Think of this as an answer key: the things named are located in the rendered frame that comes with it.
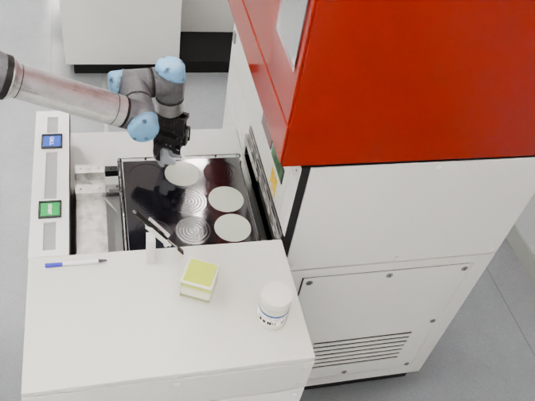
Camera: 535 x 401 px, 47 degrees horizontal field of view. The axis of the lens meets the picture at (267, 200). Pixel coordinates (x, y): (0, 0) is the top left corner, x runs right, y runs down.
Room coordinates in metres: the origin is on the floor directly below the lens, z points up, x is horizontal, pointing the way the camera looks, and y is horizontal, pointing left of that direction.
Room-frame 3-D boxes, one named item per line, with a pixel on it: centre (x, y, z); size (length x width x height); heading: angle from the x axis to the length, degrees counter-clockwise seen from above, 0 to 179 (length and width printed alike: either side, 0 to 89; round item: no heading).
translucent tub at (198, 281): (0.85, 0.12, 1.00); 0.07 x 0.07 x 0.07; 86
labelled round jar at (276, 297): (0.82, -0.06, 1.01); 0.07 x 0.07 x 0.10
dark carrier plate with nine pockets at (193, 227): (1.19, 0.22, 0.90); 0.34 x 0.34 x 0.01; 21
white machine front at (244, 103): (1.44, 0.07, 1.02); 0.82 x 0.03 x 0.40; 21
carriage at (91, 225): (1.08, 0.46, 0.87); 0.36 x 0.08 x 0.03; 21
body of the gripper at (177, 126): (1.29, 0.30, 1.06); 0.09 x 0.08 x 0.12; 80
